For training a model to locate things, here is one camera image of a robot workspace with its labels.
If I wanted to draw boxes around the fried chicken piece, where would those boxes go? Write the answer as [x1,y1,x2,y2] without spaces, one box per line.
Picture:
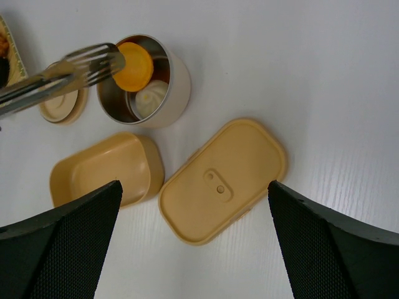
[0,34,9,59]

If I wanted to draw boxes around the bamboo fan-shaped tray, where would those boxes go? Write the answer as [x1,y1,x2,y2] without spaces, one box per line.
[1,16,28,87]

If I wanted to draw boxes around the black sea cucumber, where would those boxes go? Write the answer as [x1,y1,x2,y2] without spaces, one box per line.
[0,57,10,88]

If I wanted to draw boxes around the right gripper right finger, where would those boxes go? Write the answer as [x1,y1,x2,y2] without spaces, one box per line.
[268,181,398,298]

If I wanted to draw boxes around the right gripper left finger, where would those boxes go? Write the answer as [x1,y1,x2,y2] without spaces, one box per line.
[1,181,122,298]

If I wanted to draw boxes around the metal tongs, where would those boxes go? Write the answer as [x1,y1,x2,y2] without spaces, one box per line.
[1,42,125,118]

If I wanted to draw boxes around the tan rectangular box lid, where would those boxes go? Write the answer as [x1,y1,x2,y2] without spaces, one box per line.
[158,118,289,246]

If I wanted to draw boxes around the round steel-lined container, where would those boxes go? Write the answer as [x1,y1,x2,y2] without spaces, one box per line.
[97,34,191,128]

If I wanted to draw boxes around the round beige lid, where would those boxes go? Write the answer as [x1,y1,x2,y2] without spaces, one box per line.
[38,88,89,125]

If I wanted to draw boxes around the orange egg tart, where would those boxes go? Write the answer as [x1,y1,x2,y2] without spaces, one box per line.
[113,42,154,92]

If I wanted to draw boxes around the white steamed bun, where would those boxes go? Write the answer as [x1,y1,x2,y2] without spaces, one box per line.
[135,80,168,119]

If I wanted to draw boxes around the tan rectangular lunch box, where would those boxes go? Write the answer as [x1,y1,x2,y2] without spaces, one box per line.
[49,132,165,207]

